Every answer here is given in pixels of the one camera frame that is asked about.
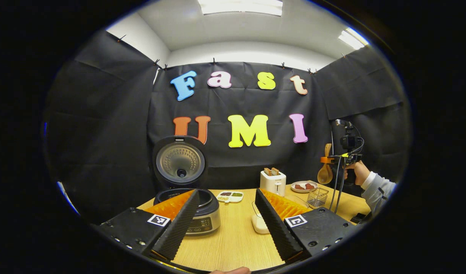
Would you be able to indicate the white divided bean dish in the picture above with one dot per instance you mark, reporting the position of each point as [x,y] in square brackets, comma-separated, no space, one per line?
[230,198]

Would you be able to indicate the clear box of white rice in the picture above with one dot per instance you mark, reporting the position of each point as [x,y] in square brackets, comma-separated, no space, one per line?
[259,224]

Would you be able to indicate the rectangular ceiling light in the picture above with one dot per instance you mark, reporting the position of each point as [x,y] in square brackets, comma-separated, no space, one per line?
[353,38]
[240,7]

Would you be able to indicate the white toaster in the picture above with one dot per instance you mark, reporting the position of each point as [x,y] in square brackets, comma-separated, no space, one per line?
[274,184]

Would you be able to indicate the brown meat piece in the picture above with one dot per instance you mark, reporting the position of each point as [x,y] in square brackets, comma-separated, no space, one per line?
[299,187]
[310,186]

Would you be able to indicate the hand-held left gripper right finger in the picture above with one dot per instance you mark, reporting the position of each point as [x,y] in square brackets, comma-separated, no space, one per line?
[275,228]

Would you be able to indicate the toast slice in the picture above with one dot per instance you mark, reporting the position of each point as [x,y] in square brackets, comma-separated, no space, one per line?
[275,171]
[267,172]

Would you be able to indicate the dark grey rice cooker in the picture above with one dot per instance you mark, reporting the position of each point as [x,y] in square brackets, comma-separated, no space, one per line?
[179,161]

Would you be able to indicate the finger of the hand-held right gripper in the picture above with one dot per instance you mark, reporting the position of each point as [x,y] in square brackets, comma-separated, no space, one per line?
[327,160]

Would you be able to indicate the wooden spoon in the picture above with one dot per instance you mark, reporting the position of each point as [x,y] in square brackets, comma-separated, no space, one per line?
[325,175]

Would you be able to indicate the white round plate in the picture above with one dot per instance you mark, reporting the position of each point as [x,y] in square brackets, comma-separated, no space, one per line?
[299,191]

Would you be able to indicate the small black box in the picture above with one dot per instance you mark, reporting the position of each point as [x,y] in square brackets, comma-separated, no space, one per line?
[358,218]

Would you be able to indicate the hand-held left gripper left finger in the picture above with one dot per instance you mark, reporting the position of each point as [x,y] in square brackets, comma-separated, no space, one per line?
[177,228]

